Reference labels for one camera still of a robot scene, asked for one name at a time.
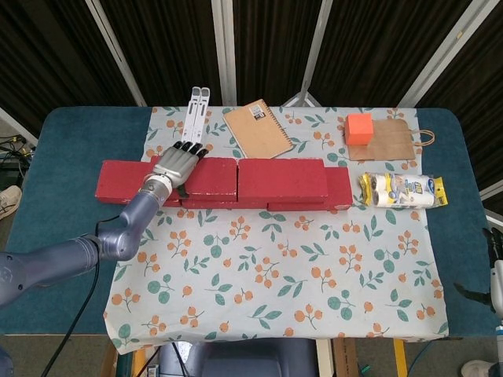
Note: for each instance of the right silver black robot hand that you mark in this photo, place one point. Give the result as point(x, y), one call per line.
point(498, 282)

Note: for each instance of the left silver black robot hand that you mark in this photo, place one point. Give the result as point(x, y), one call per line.
point(175, 165)

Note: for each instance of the red rectangular foam block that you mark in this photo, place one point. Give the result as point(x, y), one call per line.
point(338, 188)
point(220, 204)
point(214, 176)
point(120, 182)
point(281, 180)

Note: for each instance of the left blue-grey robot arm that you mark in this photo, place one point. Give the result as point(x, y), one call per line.
point(98, 247)

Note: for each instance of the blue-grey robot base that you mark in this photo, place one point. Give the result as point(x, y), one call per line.
point(243, 359)

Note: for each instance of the white folding laptop stand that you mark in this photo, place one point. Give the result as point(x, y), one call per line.
point(194, 118)

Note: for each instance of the white grey sneaker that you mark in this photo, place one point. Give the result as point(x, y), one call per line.
point(477, 369)

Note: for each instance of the brown spiral notebook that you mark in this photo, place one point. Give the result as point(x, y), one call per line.
point(259, 133)

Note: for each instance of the dark folding partition screen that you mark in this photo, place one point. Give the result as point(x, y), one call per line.
point(177, 47)

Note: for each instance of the blue felt table cover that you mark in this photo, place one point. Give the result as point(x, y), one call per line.
point(59, 137)

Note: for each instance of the yellow table leg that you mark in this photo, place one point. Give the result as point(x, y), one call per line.
point(138, 365)
point(400, 359)

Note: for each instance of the floral tablecloth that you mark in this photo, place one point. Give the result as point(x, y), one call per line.
point(251, 267)

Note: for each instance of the yellow pack of white rolls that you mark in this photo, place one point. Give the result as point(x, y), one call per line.
point(401, 190)

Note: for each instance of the white tripod stand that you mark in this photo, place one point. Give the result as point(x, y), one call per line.
point(302, 98)

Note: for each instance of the cardboard box under table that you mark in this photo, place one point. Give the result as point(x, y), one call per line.
point(344, 357)

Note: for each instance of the brown paper bag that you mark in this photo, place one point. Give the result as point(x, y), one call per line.
point(393, 143)

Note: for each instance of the orange cube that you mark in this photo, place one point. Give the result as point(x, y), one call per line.
point(358, 129)

